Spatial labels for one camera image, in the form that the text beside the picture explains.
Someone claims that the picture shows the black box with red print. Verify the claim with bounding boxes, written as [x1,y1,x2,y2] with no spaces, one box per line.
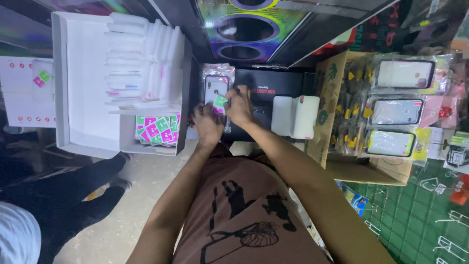
[224,67,316,143]

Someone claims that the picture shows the clear screen protector with stickers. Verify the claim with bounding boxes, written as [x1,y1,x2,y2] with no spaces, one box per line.
[31,60,55,103]

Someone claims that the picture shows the colourful speaker box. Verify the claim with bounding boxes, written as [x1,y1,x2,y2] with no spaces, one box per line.
[195,0,401,67]

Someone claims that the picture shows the stack of white foam sleeves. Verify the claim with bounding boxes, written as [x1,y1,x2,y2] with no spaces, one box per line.
[104,13,185,115]

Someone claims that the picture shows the pink packet with red tag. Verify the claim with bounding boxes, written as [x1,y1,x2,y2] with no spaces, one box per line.
[419,95,459,129]

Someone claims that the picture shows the large white cardboard box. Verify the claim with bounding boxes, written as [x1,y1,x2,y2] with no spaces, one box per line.
[51,11,193,160]

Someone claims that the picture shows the blue printed packet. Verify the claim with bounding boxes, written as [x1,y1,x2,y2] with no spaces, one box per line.
[336,181,369,218]

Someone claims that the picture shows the heap of black yellow packets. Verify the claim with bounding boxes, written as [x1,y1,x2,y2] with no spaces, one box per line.
[329,58,375,156]

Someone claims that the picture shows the red small box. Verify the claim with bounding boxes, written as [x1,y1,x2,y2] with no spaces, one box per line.
[450,174,469,206]

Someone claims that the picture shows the person's right hand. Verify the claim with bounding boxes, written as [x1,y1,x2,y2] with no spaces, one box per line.
[224,85,256,127]

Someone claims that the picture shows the pile of green pink sachets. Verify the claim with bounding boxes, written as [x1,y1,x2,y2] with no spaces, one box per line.
[135,113,181,147]

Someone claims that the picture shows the flat white box red dots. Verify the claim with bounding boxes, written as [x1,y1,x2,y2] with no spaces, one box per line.
[0,56,58,128]

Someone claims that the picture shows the bagged phone case pink trim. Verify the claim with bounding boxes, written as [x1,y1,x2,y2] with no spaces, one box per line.
[201,64,236,133]

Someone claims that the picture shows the green and pink wipe packet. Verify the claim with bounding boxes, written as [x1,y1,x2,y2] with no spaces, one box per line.
[213,94,228,114]

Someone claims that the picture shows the bagged phone screen black frame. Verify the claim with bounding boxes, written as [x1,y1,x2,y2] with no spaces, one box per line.
[366,95,426,128]
[371,54,453,95]
[361,128,419,159]

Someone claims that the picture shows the white packet with black print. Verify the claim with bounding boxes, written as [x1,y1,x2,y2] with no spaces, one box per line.
[443,136,469,175]

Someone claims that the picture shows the green wire grid rack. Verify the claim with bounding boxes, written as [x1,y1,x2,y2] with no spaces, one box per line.
[344,160,469,264]

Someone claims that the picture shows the brown cardboard carton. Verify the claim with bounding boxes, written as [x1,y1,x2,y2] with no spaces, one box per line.
[306,49,413,186]

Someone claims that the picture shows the brown t-shirt with black print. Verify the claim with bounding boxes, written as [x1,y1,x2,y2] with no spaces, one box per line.
[172,143,332,264]

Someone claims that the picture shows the white folded phone cover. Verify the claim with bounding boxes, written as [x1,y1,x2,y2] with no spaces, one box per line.
[271,95,321,140]

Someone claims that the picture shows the person's left hand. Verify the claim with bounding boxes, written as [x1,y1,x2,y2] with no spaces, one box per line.
[190,103,226,147]

